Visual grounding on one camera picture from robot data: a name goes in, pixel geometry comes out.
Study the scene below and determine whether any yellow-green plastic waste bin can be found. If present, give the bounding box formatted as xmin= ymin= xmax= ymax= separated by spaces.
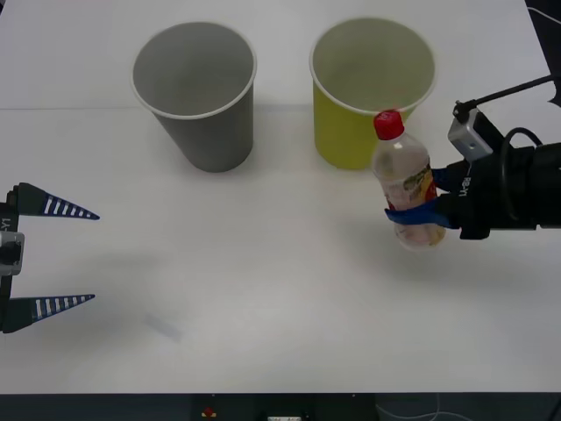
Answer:
xmin=309 ymin=17 xmax=438 ymax=172

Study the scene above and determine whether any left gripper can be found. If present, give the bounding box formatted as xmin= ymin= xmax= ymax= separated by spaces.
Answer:
xmin=0 ymin=182 xmax=102 ymax=334

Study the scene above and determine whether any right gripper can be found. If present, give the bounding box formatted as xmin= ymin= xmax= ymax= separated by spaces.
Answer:
xmin=384 ymin=146 xmax=539 ymax=241

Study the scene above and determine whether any clear bottle with red cap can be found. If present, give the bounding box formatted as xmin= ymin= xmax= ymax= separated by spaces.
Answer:
xmin=371 ymin=110 xmax=449 ymax=253

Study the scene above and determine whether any grey plastic waste bin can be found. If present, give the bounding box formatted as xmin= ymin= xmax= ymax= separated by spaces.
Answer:
xmin=131 ymin=22 xmax=258 ymax=174

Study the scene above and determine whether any thin white cable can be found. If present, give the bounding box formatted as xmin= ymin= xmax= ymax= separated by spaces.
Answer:
xmin=375 ymin=402 xmax=561 ymax=421

